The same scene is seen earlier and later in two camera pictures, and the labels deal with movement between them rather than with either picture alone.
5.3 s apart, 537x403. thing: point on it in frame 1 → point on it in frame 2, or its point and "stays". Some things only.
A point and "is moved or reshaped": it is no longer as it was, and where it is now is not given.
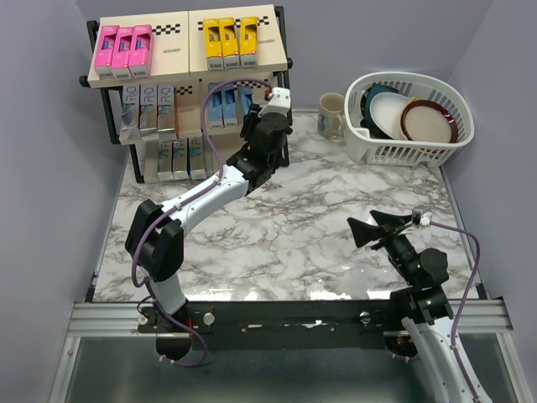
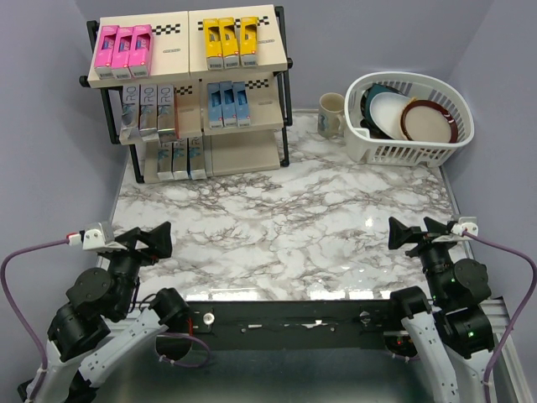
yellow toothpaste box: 212,44 stays
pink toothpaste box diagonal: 105,51 stays
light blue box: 245,96 is moved or reshaped
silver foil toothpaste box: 148,107 stays
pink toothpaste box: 141,50 stays
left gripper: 251,122 → 159,240
